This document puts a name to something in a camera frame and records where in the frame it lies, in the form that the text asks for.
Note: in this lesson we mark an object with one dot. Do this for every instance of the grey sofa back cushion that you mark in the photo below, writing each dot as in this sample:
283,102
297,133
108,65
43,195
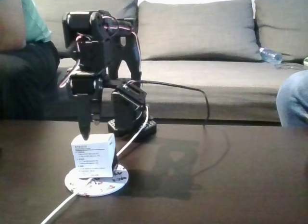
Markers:
197,29
281,21
53,7

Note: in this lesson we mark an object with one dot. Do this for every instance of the white and black servo box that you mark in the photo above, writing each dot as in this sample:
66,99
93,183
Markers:
93,156

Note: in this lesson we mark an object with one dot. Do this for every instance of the round white speckled coaster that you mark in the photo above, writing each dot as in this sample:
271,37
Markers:
101,189

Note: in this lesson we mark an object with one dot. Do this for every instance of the small green object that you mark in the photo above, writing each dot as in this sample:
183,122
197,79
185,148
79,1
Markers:
306,62

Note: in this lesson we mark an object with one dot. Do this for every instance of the black camera on mount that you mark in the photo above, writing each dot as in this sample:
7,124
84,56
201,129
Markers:
132,91

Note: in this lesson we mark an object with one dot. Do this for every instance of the person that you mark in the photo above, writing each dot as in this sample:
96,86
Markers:
24,77

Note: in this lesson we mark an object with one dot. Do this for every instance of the clear plastic water bottle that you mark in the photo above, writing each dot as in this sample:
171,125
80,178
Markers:
270,55

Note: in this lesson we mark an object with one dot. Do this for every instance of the person's knee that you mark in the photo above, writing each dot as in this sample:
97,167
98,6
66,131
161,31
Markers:
294,101

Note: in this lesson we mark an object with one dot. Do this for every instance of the grey fabric sofa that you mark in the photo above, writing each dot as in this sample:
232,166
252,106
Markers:
204,74

